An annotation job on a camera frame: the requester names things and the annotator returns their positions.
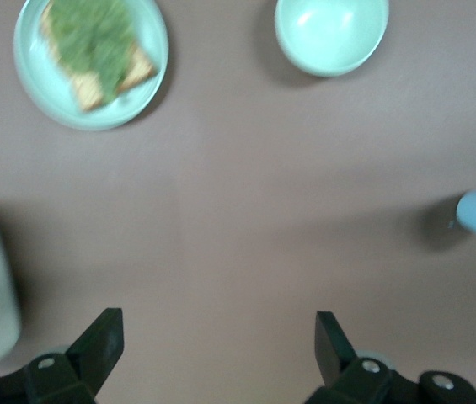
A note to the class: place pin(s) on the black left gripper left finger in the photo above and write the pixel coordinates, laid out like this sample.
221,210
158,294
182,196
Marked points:
94,353

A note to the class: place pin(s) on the pale green bowl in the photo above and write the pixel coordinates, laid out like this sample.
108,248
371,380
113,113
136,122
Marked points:
330,38

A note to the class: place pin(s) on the toast slice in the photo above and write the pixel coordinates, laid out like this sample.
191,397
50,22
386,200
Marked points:
88,90

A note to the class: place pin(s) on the green lettuce leaf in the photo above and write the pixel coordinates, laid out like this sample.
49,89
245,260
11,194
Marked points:
94,42

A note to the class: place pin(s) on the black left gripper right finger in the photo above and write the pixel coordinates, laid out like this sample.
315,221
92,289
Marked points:
334,353

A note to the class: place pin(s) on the pale green plate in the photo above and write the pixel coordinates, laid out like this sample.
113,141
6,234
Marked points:
31,80

